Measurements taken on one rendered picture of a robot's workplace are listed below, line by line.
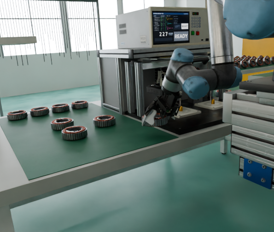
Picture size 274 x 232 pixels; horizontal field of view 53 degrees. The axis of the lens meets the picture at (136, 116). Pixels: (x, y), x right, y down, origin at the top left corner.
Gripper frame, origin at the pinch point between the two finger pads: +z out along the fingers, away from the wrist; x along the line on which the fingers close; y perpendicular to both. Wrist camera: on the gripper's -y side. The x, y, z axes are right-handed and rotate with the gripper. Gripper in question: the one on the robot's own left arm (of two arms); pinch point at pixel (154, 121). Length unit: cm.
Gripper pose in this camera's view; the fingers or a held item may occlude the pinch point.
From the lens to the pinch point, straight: 119.0
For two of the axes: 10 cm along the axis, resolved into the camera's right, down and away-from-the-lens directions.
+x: 8.5, -1.8, 5.0
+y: 4.8, 6.5, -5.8
